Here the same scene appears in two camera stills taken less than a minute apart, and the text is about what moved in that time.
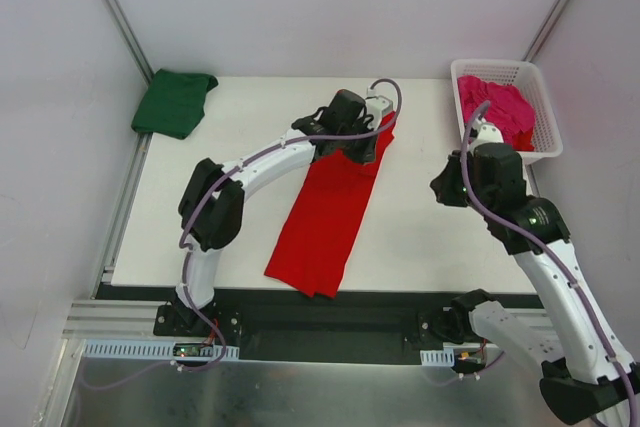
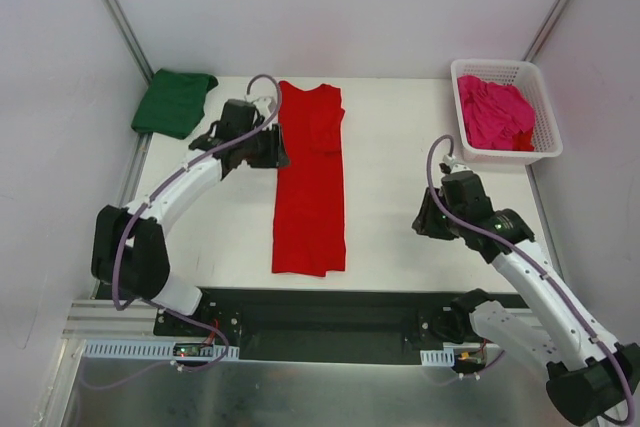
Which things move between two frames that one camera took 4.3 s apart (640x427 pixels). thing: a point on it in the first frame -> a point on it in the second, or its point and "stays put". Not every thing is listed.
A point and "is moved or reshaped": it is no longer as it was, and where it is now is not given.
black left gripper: (364, 148) -> (275, 145)
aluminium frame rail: (85, 320) stays put
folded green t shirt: (173, 103) stays put
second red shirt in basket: (523, 141) stays put
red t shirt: (314, 246) is moved or reshaped
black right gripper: (445, 187) -> (425, 217)
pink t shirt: (508, 109) stays put
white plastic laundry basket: (523, 76) stays put
